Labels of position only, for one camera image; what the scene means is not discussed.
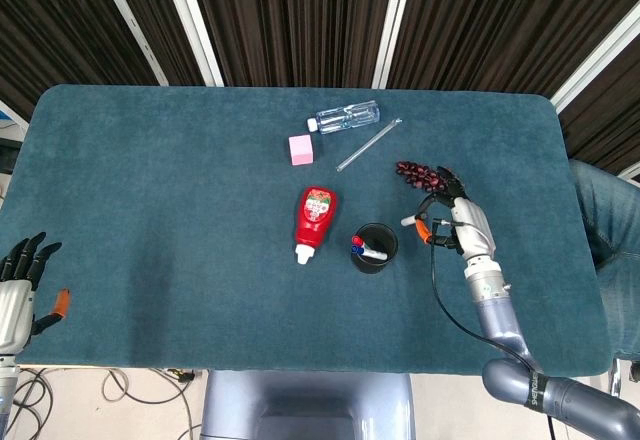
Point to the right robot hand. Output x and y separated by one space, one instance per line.
472 230

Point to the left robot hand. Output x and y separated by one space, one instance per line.
14 305

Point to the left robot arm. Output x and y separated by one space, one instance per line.
6 385

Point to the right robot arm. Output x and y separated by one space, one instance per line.
492 310

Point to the blue cap marker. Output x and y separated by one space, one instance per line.
375 254

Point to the black pen cup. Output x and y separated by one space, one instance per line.
372 266

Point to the red cap marker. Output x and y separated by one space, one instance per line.
357 239

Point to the bunch of dark red grapes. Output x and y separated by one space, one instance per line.
417 175

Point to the clear glass rod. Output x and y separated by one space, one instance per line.
367 145

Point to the person's leg in jeans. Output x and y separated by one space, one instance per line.
615 230

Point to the red ketchup squeeze bottle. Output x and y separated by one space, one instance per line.
315 215

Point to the clear plastic water bottle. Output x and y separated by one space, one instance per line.
347 116

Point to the teal table cloth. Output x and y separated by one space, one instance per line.
175 240

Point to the small foam cube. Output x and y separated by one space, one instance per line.
301 150

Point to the chrome chair leg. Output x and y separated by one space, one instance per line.
620 377

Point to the blue-grey robot torso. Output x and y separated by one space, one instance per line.
307 405

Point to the dark brown slatted curtain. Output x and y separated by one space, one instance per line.
300 20

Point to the white frame post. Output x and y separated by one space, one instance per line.
395 25
131 25
595 60
192 25

